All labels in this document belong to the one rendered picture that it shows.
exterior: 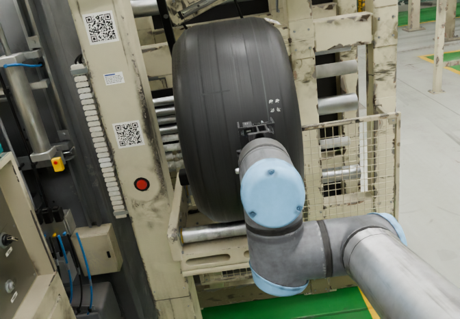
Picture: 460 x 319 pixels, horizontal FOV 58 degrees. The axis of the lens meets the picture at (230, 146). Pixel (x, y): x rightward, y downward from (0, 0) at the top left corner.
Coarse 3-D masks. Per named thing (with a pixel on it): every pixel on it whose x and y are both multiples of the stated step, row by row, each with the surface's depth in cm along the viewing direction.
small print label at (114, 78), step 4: (120, 72) 108; (104, 76) 109; (108, 76) 109; (112, 76) 109; (116, 76) 109; (120, 76) 109; (108, 80) 109; (112, 80) 109; (116, 80) 109; (120, 80) 109; (124, 80) 109; (108, 84) 110
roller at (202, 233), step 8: (216, 224) 122; (224, 224) 121; (232, 224) 121; (240, 224) 121; (184, 232) 121; (192, 232) 121; (200, 232) 121; (208, 232) 120; (216, 232) 120; (224, 232) 120; (232, 232) 120; (240, 232) 121; (184, 240) 121; (192, 240) 121; (200, 240) 122
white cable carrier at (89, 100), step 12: (84, 60) 113; (84, 84) 110; (84, 96) 112; (84, 108) 113; (96, 108) 118; (96, 120) 115; (96, 132) 116; (96, 144) 117; (108, 144) 119; (108, 156) 120; (108, 168) 120; (108, 180) 122; (120, 192) 128; (120, 204) 126; (120, 216) 127
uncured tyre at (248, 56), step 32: (192, 32) 108; (224, 32) 105; (256, 32) 103; (192, 64) 99; (224, 64) 98; (256, 64) 97; (288, 64) 101; (192, 96) 96; (224, 96) 96; (256, 96) 95; (288, 96) 97; (192, 128) 96; (224, 128) 95; (288, 128) 96; (192, 160) 99; (224, 160) 97; (192, 192) 106; (224, 192) 102
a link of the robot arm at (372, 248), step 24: (360, 216) 66; (384, 216) 65; (336, 240) 63; (360, 240) 58; (384, 240) 55; (336, 264) 62; (360, 264) 54; (384, 264) 49; (408, 264) 47; (360, 288) 54; (384, 288) 46; (408, 288) 42; (432, 288) 41; (456, 288) 41; (384, 312) 44; (408, 312) 40; (432, 312) 37; (456, 312) 36
